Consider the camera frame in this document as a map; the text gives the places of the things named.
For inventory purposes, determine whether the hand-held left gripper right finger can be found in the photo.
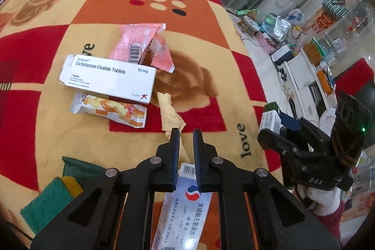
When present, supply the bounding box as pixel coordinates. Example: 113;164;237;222
192;128;346;250

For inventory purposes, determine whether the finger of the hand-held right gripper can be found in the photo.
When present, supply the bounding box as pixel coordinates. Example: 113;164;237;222
278;112;331;148
257;127;311;163

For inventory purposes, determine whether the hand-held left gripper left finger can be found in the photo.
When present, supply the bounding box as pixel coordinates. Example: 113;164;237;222
31;127;180;250

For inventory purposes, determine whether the green white small box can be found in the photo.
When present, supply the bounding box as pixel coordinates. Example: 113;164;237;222
259;102;283;133

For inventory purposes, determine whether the light blue white medicine box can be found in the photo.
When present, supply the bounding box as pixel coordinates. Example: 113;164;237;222
151;162;213;250

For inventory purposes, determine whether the person's right forearm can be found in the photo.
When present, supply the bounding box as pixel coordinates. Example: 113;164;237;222
315;197;346;245

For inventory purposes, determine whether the person's right hand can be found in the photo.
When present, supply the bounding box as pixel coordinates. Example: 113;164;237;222
293;184;342;217

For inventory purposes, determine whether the white dotted cloth bundle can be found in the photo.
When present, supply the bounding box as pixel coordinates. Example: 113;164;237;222
319;107;337;138

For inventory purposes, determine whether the white tv cabinet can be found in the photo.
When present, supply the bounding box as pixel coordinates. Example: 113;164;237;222
283;48;337;122

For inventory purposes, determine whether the beige wrapper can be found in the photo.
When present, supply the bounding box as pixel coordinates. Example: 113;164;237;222
156;91;191;163

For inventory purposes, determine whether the orange box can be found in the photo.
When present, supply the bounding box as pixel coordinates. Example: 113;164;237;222
318;70;336;95

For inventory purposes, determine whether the brown handbag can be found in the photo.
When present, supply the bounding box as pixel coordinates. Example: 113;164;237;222
303;39;326;66

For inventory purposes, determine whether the orange snack wrapper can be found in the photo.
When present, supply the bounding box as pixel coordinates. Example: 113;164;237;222
72;92;147;128

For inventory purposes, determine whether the green packet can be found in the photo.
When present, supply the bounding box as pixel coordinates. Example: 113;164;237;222
61;156;106;180

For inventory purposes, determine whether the silver foil bag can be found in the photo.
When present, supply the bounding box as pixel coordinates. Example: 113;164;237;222
262;13;290;41

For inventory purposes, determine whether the red hanging decoration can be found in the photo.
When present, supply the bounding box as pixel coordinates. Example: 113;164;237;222
312;13;333;34

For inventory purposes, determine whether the white blue plastic bag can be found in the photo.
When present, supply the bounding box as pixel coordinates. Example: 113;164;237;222
289;8;304;24

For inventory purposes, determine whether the white tablet box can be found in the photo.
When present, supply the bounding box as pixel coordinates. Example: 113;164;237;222
59;54;157;105

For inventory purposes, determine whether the striped tote bag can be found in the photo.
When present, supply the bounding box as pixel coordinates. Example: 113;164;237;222
322;0;349;19

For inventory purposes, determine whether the pink plastic wrapper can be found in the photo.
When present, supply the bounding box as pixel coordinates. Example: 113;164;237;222
108;23;175;73

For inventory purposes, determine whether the green yellow sponge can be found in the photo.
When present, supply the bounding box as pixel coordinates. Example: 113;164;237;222
20;176;84;234

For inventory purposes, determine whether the red orange patterned blanket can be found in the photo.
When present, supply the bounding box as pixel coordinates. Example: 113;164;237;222
0;0;283;250

